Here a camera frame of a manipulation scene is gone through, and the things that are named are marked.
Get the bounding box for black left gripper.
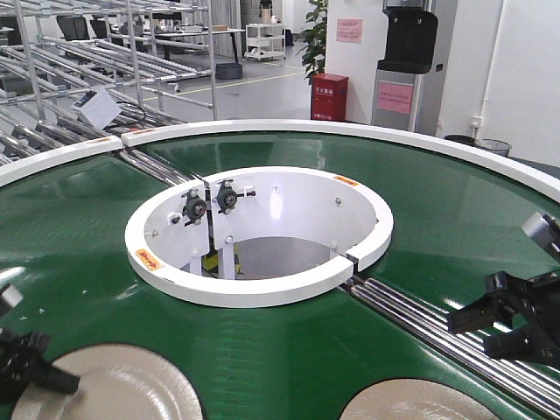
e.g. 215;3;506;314
1;330;81;404

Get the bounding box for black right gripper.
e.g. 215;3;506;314
446;271;559;363

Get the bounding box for beige plate black rim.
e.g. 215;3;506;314
339;378;497;419
10;343;204;419

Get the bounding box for chrome conveyor rollers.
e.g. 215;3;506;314
117;146;560;419

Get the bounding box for white outer conveyor rim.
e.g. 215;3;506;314
1;119;559;202

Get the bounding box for grey waste bin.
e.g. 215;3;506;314
478;138;511;157

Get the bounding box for white control box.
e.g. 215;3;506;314
71;87;122;129

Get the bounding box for red fire extinguisher cabinet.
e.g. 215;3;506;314
311;73;349;122

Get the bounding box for grey water dispenser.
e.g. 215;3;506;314
373;1;438;131

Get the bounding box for metal roller rack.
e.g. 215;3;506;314
1;1;217;166

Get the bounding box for green potted plant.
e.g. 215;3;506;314
301;0;328;84

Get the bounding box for dark grey storage crate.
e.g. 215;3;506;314
216;62;243;80

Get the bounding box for white rolling cart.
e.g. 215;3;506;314
244;24;286;61

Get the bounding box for white inner conveyor ring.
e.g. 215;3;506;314
124;165;395;309

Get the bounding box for black bearing mount left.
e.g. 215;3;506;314
182;189;207;227

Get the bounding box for black bearing mount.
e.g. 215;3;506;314
216;179;256;214
182;189;207;227

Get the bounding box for black bearing mount right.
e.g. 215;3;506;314
216;179;256;214

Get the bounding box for pink wall notice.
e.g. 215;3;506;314
336;18;363;44

